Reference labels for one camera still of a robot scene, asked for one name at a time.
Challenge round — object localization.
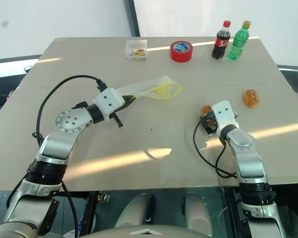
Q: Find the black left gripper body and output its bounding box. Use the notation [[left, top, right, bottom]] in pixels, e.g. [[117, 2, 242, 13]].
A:
[[108, 97, 133, 118]]

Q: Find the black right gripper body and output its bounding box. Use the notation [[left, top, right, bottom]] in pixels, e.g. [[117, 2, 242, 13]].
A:
[[207, 111, 220, 136]]

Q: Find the orange snack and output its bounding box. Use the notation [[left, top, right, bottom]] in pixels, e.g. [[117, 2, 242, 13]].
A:
[[243, 89, 261, 109], [200, 105, 216, 127]]

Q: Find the clear plastic bag yellow zip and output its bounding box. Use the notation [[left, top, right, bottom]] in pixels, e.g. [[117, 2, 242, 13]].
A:
[[117, 75, 184, 100]]

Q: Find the clear box with coloured clips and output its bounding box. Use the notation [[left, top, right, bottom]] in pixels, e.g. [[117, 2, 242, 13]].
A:
[[125, 39, 149, 61]]

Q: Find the red tape roll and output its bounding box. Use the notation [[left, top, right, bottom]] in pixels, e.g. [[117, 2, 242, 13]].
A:
[[169, 40, 194, 63]]

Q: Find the cola bottle red cap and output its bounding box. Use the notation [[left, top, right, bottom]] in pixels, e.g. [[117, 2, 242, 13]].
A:
[[211, 20, 232, 60]]

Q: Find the green bottle yellow cap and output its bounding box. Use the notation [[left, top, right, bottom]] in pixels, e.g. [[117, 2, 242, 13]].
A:
[[228, 20, 252, 61]]

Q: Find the grey rounded robot leg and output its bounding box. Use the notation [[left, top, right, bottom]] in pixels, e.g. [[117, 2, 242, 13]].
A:
[[113, 192, 156, 229], [183, 191, 214, 238]]

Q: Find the grey robot torso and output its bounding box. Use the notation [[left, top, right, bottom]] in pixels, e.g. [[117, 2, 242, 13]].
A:
[[76, 224, 215, 238]]

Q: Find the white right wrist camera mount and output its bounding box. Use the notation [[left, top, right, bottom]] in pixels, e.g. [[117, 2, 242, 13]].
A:
[[211, 100, 240, 136]]

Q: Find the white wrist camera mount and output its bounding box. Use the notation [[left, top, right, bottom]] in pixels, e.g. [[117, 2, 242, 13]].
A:
[[211, 100, 240, 136], [93, 87, 126, 122]]

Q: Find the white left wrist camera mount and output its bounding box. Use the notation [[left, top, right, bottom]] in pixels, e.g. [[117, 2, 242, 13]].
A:
[[93, 87, 126, 122]]

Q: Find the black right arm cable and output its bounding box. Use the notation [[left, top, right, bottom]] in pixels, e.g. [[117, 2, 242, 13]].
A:
[[193, 116, 239, 179]]

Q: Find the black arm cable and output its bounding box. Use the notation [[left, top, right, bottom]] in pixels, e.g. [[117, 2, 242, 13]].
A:
[[193, 116, 239, 179], [32, 74, 108, 147]]

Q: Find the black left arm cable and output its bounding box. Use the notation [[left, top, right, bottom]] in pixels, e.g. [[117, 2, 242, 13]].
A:
[[32, 74, 108, 147]]

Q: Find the metal table frame bracket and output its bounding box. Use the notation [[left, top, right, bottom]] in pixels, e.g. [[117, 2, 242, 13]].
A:
[[96, 191, 111, 203]]

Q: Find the black window frame post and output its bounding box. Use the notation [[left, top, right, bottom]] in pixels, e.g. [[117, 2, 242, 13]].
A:
[[123, 0, 141, 38]]

